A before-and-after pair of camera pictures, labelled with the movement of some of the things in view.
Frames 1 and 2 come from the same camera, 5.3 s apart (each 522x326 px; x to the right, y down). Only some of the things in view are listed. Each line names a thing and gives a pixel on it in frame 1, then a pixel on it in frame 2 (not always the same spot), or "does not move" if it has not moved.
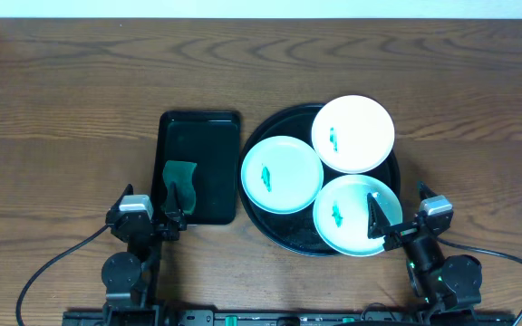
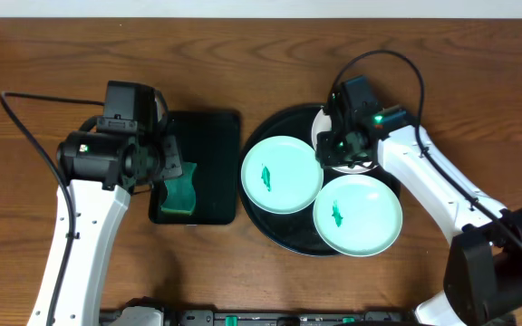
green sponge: [180, 174] does not move
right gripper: [402, 234] → [328, 155]
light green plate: [341, 214] does not move
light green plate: [282, 175] does not move
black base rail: [148, 316] does not move
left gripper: [148, 226] → [170, 157]
